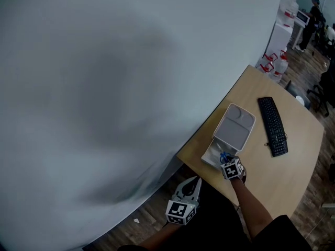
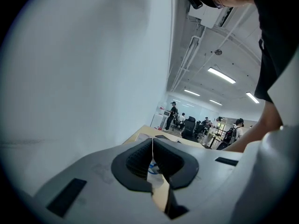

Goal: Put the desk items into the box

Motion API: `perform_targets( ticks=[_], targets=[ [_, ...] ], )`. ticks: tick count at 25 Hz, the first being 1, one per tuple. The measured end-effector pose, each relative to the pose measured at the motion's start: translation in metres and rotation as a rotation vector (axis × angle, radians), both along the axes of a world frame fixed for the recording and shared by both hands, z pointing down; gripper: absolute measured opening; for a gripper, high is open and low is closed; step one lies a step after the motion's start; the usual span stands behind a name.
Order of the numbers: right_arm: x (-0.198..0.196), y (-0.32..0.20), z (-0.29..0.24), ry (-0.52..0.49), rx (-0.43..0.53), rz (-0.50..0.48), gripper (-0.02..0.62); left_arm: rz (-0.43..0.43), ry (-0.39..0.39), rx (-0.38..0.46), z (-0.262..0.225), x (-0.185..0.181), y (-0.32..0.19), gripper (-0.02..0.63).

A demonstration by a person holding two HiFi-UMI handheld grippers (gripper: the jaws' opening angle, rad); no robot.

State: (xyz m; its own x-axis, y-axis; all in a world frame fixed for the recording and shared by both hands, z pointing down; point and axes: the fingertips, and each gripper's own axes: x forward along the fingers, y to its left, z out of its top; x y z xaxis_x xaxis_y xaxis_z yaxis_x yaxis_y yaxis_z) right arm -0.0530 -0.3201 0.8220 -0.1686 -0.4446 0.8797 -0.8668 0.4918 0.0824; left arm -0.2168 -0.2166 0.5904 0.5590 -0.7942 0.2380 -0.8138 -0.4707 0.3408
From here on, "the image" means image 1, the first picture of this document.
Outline white drawer storage box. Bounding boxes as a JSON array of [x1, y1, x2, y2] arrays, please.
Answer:
[[200, 102, 256, 171]]

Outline person's black clothing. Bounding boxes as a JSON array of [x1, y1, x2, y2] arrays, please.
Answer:
[[117, 181, 314, 251]]

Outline black low stool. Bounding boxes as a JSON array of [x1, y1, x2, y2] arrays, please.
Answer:
[[284, 80, 312, 111]]

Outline small clear water jug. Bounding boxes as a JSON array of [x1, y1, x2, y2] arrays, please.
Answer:
[[262, 53, 278, 69], [256, 62, 275, 75]]

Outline large clear water jug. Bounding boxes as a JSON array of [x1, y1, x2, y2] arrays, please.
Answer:
[[273, 50, 289, 83]]

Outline tall black office chair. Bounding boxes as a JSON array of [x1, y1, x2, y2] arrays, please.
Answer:
[[306, 61, 335, 118]]

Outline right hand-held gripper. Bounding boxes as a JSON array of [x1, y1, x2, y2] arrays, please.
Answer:
[[220, 154, 248, 185]]

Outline black keyboard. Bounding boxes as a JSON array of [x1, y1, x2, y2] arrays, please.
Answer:
[[257, 96, 289, 158]]

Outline person's right forearm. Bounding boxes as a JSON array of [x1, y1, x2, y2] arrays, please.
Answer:
[[229, 177, 276, 243]]

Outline person's left forearm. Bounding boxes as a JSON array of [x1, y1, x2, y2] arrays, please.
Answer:
[[138, 221, 181, 251]]

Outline white table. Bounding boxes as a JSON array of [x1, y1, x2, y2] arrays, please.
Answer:
[[292, 19, 308, 51]]

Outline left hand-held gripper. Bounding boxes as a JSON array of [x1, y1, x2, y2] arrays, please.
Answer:
[[164, 176, 203, 226]]

